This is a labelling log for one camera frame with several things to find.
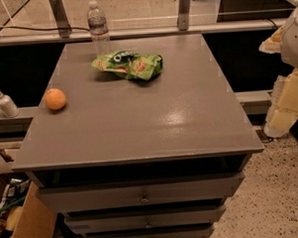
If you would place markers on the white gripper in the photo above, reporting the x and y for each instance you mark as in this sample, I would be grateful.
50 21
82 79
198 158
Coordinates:
293 41

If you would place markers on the orange fruit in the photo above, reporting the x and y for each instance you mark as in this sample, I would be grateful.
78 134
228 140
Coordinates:
55 99

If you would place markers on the top grey drawer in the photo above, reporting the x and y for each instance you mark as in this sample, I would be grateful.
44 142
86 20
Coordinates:
132 194

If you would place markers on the grey drawer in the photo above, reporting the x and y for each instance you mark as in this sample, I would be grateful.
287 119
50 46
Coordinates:
132 194
193 231
151 219

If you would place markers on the green snack bag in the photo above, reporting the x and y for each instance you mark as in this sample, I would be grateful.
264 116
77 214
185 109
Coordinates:
130 65

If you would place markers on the middle grey drawer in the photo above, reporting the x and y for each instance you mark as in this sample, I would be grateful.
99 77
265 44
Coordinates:
151 219

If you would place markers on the grey drawer cabinet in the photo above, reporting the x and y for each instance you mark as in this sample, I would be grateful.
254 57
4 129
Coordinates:
185 123

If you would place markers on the clear plastic water bottle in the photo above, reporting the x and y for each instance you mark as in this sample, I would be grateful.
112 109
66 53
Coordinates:
97 24

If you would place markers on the bottom grey drawer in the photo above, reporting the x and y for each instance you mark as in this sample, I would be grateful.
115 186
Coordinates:
193 231

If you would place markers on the white pump dispenser bottle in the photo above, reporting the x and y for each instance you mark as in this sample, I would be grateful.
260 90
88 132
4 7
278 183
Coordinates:
8 106

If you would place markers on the brown cardboard box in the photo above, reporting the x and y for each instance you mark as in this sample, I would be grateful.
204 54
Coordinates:
22 214

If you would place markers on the metal window frame rail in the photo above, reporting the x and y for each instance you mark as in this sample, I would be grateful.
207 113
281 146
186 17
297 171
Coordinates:
77 37

